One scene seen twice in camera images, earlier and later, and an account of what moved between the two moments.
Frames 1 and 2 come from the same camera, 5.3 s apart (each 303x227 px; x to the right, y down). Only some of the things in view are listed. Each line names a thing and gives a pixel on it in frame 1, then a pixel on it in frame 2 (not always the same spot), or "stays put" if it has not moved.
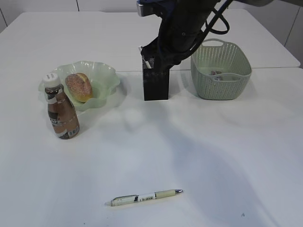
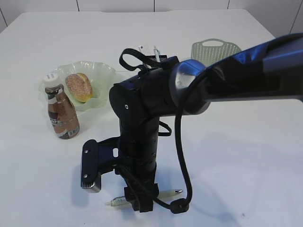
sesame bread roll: (79, 87) stays put
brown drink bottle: (64, 115) stays put
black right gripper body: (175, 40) → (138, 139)
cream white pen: (125, 199) stays put
